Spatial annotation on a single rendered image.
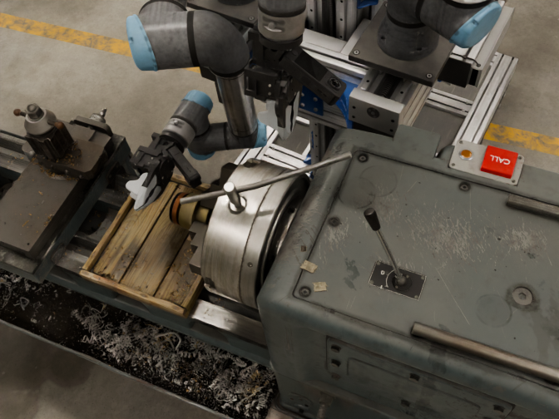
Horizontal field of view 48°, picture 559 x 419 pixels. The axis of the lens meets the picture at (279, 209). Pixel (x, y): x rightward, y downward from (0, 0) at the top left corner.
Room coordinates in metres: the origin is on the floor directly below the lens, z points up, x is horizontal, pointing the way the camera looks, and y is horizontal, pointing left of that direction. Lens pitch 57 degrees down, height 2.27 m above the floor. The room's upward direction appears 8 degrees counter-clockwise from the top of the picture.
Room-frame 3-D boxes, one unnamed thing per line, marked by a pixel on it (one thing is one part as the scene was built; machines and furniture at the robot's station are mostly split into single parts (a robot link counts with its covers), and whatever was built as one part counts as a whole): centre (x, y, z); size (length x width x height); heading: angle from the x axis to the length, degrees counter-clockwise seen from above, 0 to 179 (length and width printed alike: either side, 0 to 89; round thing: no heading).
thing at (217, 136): (1.09, 0.17, 0.98); 0.11 x 0.08 x 0.11; 85
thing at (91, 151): (1.08, 0.54, 0.99); 0.20 x 0.10 x 0.05; 60
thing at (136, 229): (0.85, 0.30, 0.89); 0.36 x 0.30 x 0.04; 150
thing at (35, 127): (1.09, 0.56, 1.13); 0.08 x 0.08 x 0.03
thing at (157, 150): (0.96, 0.27, 1.08); 0.12 x 0.09 x 0.08; 150
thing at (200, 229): (0.67, 0.17, 1.09); 0.12 x 0.11 x 0.05; 150
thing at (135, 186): (0.87, 0.32, 1.10); 0.09 x 0.06 x 0.03; 150
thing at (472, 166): (0.70, -0.42, 1.23); 0.13 x 0.08 x 0.05; 60
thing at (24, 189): (1.04, 0.59, 0.95); 0.43 x 0.17 x 0.05; 150
